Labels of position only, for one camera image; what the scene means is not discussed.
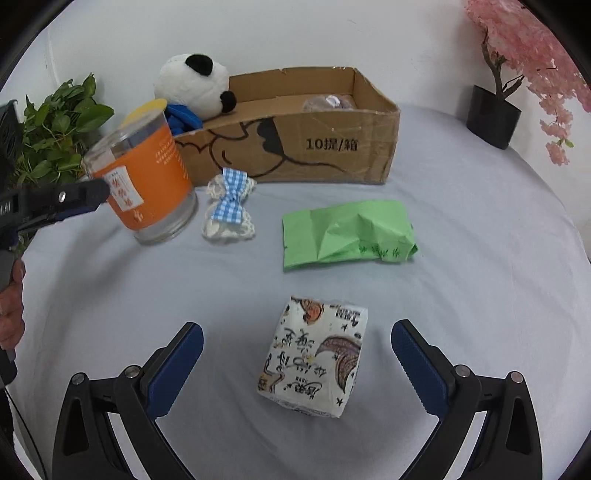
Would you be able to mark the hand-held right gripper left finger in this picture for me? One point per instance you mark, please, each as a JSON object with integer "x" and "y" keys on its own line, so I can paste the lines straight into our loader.
{"x": 180, "y": 364}

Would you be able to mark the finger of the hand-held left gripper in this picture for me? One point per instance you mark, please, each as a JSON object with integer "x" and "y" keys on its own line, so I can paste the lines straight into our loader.
{"x": 74, "y": 196}

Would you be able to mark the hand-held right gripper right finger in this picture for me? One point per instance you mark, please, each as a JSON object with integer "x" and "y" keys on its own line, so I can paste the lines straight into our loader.
{"x": 418, "y": 364}

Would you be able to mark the clear jar orange label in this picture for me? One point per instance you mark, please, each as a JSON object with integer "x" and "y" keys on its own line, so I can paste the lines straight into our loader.
{"x": 152, "y": 175}

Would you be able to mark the printed tissue pack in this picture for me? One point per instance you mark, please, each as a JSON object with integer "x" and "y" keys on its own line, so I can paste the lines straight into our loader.
{"x": 309, "y": 355}

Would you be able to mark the blue towel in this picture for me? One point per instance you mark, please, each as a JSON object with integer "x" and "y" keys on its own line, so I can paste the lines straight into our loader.
{"x": 182, "y": 117}

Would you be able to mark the cardboard box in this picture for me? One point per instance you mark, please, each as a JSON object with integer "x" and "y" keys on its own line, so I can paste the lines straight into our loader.
{"x": 323, "y": 157}

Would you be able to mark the person's left hand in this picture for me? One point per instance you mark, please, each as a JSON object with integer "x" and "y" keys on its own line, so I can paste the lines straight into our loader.
{"x": 11, "y": 318}

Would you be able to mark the green leafy plant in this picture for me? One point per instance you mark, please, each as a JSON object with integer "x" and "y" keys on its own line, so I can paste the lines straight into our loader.
{"x": 55, "y": 120}

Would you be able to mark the yellow lid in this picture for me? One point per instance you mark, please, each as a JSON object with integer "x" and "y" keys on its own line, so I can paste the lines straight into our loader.
{"x": 145, "y": 110}

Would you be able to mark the green plastic packet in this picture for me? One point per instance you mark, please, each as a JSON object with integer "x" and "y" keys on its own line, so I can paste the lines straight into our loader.
{"x": 341, "y": 230}

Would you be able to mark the blue gingham lace bow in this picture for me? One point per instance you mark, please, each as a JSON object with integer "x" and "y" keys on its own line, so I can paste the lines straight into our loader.
{"x": 231, "y": 203}

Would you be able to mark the panda plush toy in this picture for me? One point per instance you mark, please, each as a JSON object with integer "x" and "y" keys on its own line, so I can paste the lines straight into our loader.
{"x": 189, "y": 87}

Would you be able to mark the pink blossom tree black pot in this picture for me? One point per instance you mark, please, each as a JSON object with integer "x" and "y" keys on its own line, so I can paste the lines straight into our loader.
{"x": 494, "y": 117}

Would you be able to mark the wrapped item inside box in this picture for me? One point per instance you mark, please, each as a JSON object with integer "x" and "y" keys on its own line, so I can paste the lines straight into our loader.
{"x": 323, "y": 104}

